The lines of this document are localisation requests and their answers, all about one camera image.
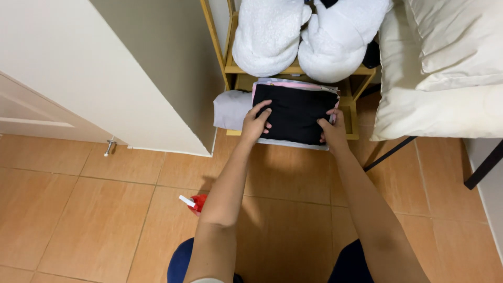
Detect person's left hand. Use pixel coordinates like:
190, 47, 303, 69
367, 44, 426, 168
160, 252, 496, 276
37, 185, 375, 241
240, 99, 273, 145

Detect person's right hand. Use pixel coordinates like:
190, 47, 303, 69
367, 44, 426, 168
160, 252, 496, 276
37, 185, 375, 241
317, 108, 348, 154

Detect black garment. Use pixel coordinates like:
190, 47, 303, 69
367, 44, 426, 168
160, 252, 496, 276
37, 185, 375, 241
252, 84, 339, 146

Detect grey folded cloth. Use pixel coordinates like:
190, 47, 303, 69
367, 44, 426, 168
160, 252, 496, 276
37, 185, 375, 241
213, 90, 254, 130

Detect stack of folded clothes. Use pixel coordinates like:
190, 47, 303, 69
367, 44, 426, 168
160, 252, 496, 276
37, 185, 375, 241
251, 77, 341, 151

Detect wooden shelf rack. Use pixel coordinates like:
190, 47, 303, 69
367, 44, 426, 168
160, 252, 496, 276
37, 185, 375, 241
200, 0, 377, 140

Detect black item on shelf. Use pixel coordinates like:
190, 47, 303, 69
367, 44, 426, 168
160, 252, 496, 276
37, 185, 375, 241
362, 39, 381, 70

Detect white fluffy plush toy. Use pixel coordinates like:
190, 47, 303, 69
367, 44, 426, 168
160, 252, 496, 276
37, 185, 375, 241
297, 0, 393, 84
232, 0, 312, 78

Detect cream bed mattress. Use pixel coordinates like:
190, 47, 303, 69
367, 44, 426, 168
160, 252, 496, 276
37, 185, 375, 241
369, 0, 503, 142

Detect red spray bottle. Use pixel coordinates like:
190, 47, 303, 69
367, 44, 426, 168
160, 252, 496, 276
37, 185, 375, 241
179, 194, 208, 217

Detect person's blue shorts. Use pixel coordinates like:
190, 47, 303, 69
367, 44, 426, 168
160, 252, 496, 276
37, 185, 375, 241
167, 237, 375, 283

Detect white pillow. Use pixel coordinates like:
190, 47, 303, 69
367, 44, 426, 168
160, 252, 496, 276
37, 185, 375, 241
405, 0, 503, 92

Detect white door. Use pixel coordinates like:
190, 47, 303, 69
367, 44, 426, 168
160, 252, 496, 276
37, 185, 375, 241
0, 72, 115, 144

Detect black metal bed frame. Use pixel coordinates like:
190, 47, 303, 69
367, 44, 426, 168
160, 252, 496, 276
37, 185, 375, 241
362, 136, 503, 191

